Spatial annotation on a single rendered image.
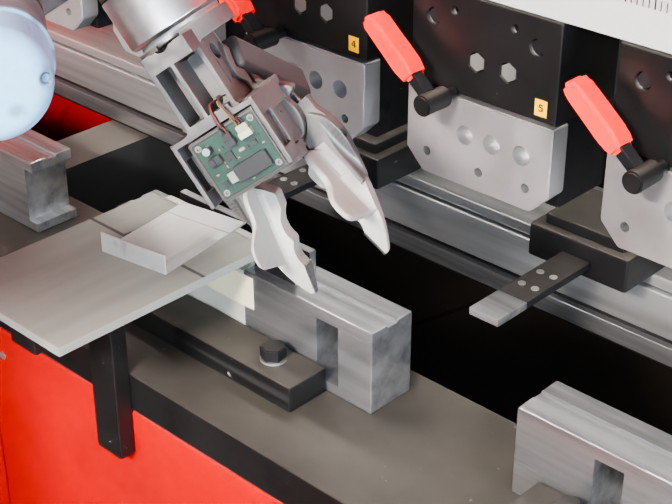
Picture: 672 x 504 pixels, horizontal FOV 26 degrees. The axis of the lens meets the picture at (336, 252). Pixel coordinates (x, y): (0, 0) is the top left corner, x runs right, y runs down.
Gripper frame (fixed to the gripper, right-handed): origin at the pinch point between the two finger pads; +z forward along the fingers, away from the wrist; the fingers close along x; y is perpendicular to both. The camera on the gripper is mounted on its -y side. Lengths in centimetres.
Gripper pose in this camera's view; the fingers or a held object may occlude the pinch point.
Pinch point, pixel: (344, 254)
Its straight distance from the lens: 106.8
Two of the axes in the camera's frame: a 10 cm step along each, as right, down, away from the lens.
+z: 5.4, 8.2, 1.7
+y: -2.3, 3.4, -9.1
